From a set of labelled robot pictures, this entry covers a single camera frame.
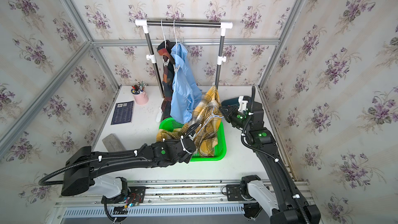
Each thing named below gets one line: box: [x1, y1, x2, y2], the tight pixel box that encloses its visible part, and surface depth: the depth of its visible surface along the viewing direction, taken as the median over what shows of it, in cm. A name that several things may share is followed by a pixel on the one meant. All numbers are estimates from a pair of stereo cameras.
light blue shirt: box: [170, 42, 203, 124], surface depth 82 cm
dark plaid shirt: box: [157, 39, 176, 119], surface depth 73 cm
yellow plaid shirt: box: [156, 86, 223, 158], surface depth 85 cm
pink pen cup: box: [130, 79, 149, 106], surface depth 106 cm
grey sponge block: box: [102, 133, 127, 152], surface depth 90 cm
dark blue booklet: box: [110, 100, 134, 125], surface depth 106 cm
